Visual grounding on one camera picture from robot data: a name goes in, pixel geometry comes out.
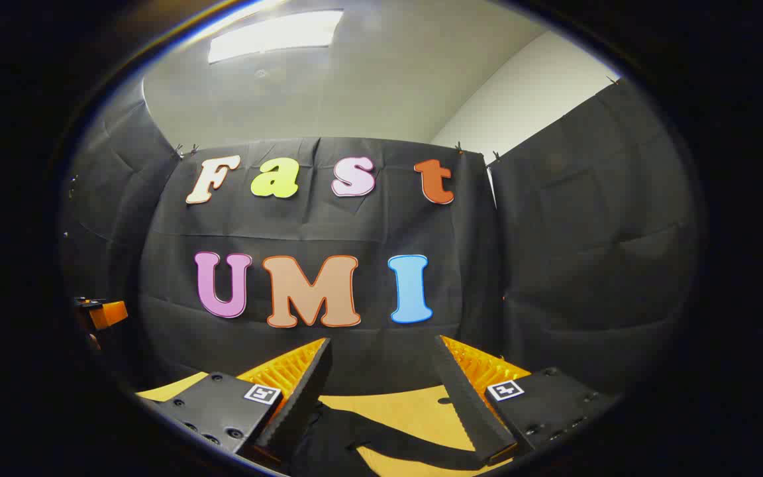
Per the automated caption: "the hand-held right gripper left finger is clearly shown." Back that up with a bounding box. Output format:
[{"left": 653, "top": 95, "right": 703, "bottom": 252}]
[{"left": 138, "top": 337, "right": 333, "bottom": 472}]

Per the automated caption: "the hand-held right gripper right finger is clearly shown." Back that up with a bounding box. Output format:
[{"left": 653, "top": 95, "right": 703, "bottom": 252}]
[{"left": 431, "top": 335, "right": 617, "bottom": 464}]

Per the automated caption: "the black buttoned jacket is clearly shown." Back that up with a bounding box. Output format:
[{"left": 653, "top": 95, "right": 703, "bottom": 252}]
[{"left": 287, "top": 396, "right": 488, "bottom": 477}]

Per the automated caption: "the black backdrop cloth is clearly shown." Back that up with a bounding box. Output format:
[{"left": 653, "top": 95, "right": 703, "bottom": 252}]
[{"left": 60, "top": 76, "right": 707, "bottom": 405}]

